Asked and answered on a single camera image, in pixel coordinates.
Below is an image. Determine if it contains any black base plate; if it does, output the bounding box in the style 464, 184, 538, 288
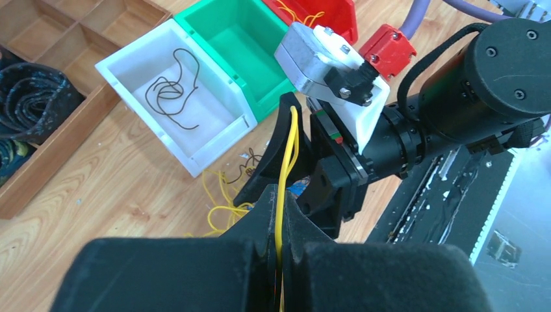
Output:
367, 148, 519, 253

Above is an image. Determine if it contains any green plastic bin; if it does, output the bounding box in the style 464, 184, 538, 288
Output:
174, 1, 294, 122

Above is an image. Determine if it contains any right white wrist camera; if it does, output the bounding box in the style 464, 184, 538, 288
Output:
274, 22, 390, 153

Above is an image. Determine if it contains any white plastic bin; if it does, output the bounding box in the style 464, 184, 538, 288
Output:
96, 19, 257, 177

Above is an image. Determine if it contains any red plastic bin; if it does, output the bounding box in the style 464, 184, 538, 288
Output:
263, 0, 358, 44

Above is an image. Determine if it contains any yellow cable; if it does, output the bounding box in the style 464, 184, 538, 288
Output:
275, 0, 326, 29
185, 168, 259, 239
274, 105, 300, 312

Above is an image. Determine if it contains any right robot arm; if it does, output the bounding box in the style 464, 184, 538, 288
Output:
275, 18, 550, 238

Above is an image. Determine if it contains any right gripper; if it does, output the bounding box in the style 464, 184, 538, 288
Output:
233, 92, 368, 239

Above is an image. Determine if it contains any wooden compartment tray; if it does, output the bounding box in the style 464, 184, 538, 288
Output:
1, 0, 170, 219

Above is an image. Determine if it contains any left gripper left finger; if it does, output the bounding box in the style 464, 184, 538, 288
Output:
51, 185, 280, 311

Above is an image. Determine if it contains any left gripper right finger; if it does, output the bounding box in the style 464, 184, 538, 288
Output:
283, 196, 492, 311

